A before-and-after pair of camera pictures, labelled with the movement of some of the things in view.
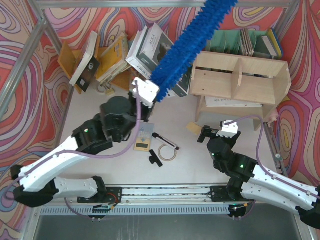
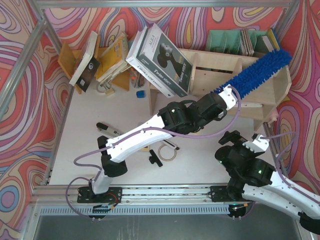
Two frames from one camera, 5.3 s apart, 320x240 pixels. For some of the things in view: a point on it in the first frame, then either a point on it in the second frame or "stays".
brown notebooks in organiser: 249,50 stays
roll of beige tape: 163,159 stays
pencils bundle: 133,74 stays
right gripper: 208,132 to 231,137
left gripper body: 146,111 to 219,106
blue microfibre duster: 183,50 to 257,73
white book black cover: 88,66 stays
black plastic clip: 154,158 stays
